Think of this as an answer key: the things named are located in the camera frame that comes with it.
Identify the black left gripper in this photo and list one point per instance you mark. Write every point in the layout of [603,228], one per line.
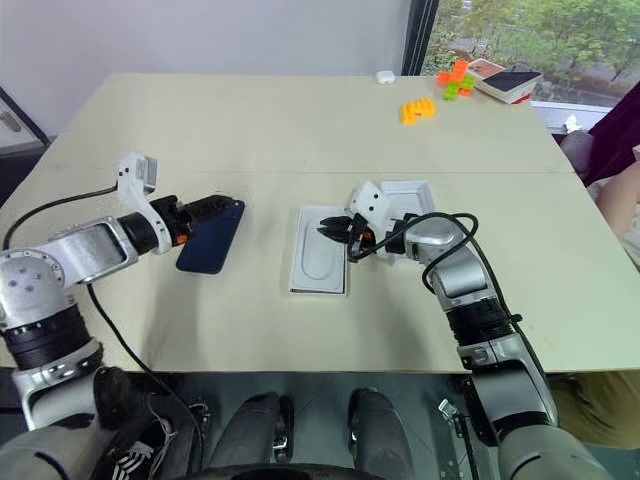
[177,220]

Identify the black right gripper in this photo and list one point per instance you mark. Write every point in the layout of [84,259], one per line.
[360,240]

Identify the dark blue smartphone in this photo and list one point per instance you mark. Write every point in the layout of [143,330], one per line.
[210,245]

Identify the white phone box lid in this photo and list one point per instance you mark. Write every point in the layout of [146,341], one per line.
[412,197]

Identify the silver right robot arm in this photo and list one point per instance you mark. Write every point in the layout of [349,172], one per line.
[455,260]

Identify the white phone box base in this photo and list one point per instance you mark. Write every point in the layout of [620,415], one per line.
[315,270]

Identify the white box with orange print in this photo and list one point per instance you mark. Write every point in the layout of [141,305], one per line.
[484,67]

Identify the white red-edged phone box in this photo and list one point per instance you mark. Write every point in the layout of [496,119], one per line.
[510,82]

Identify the tan cardboard box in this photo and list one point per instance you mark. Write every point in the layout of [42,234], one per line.
[605,405]

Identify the yellow toy brick cluster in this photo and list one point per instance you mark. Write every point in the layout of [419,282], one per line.
[417,112]

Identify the white earbuds case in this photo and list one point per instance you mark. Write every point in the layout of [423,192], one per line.
[385,77]

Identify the green toy brick cluster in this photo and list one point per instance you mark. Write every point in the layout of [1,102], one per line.
[459,89]

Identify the dark grey rounded leg cover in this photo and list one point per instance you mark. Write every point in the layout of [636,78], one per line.
[377,435]
[250,435]

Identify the dark grey bag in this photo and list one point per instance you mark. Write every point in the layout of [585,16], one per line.
[575,152]

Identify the crumpled white tissue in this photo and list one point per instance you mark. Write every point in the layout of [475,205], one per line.
[572,124]

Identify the black sneaker white stripes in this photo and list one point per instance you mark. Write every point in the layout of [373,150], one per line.
[137,452]

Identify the person in maroon clothing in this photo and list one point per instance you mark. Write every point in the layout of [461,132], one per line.
[617,140]

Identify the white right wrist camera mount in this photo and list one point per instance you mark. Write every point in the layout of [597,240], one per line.
[370,202]

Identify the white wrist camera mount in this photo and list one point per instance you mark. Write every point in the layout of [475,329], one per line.
[131,172]
[370,202]

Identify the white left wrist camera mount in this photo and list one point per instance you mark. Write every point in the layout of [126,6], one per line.
[131,172]

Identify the black window frame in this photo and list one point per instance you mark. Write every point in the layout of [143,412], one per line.
[417,35]

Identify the silver metal bracket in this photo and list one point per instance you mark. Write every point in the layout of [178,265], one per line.
[454,417]

